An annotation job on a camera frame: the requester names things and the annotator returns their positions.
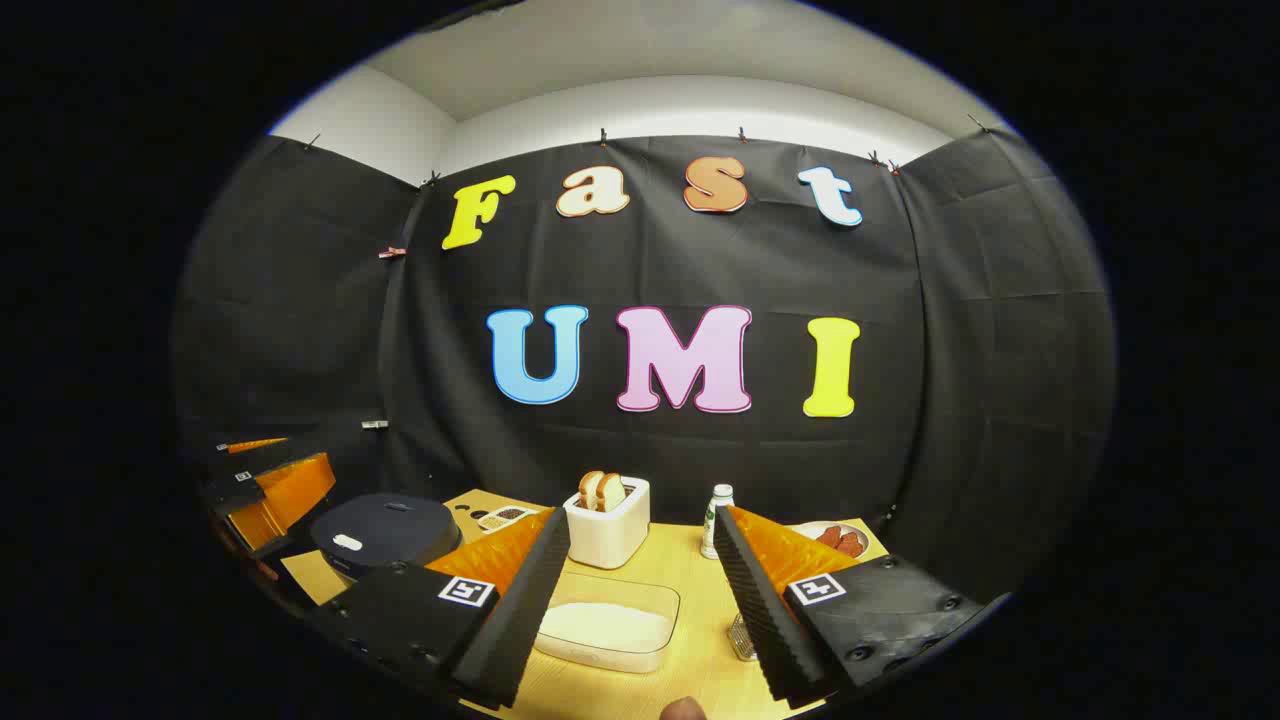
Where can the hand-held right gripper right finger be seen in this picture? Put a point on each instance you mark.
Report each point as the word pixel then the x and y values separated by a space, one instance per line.
pixel 760 620

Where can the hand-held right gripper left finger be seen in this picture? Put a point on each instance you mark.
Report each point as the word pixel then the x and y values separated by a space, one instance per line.
pixel 520 620

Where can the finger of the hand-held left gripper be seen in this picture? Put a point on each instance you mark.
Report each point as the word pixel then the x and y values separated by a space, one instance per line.
pixel 290 495
pixel 255 446

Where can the white rice heap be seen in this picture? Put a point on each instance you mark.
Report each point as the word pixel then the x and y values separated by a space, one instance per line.
pixel 605 628

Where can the dark blue rice cooker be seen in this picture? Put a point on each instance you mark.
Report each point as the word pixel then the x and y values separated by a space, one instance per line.
pixel 385 525

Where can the clear plastic rice container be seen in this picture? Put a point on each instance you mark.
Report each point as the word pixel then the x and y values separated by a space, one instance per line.
pixel 640 590

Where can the white divided grain tray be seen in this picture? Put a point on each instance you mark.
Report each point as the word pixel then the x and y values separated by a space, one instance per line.
pixel 505 518

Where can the white round plate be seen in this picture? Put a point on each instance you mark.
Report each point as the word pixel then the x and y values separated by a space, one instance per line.
pixel 812 528

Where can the white green-label bottle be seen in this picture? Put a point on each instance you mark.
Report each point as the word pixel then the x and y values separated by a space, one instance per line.
pixel 714 522

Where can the red meat slice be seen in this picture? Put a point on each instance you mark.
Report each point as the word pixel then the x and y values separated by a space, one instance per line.
pixel 852 545
pixel 830 537

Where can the white toaster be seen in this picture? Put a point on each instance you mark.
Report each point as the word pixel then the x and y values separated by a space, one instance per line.
pixel 610 535

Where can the toasted bread slice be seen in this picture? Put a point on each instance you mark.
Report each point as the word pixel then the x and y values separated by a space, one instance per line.
pixel 590 490
pixel 612 493

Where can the black backdrop cloth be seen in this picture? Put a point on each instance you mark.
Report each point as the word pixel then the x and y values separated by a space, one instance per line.
pixel 650 260

